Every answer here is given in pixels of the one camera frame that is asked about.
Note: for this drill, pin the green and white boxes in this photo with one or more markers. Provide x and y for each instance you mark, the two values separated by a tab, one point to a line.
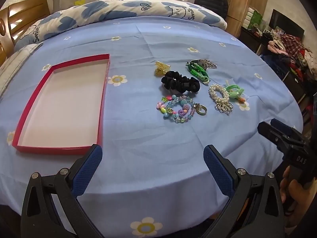
255	18

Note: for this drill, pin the black scrunchie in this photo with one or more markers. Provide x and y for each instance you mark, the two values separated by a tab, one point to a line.
180	83

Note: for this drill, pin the comb hair clip orange charm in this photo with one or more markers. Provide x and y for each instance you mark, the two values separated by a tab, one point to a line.
244	97

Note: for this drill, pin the wooden headboard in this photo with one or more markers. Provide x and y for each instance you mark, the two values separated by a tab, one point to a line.
24	17

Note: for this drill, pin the black television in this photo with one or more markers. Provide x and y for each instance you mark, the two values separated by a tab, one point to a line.
284	22

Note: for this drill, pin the white pillow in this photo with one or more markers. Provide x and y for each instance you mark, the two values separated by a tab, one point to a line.
19	59

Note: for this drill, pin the yellow hair claw clip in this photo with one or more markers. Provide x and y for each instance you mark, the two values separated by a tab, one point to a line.
160	69

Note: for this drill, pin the white duvet blue hearts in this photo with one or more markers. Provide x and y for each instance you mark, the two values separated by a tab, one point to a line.
123	10

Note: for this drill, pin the yellow toy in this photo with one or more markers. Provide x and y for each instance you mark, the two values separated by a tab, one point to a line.
80	2

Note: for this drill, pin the blue floral bedsheet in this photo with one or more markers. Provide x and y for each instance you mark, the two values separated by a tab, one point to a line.
148	54

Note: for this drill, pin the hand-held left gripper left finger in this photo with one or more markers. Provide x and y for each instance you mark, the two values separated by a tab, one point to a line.
86	169

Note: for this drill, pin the silver rhinestone hair clip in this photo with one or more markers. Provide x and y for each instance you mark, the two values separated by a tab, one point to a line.
212	65

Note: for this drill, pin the black bag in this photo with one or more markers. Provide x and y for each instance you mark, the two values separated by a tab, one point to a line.
211	2

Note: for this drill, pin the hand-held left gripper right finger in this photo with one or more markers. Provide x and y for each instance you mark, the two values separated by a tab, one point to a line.
219	171

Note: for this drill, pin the person's right hand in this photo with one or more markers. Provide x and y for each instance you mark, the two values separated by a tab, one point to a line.
302	198

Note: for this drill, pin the pile of clothes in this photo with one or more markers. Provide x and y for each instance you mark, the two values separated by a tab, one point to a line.
297	52

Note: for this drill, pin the red cardboard box tray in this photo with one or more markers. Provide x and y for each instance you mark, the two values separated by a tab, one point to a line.
62	104

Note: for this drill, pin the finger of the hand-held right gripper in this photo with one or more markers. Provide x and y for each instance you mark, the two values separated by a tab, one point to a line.
268	132
284	127

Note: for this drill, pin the dark low cabinet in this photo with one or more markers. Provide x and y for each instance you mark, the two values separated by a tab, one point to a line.
279	67

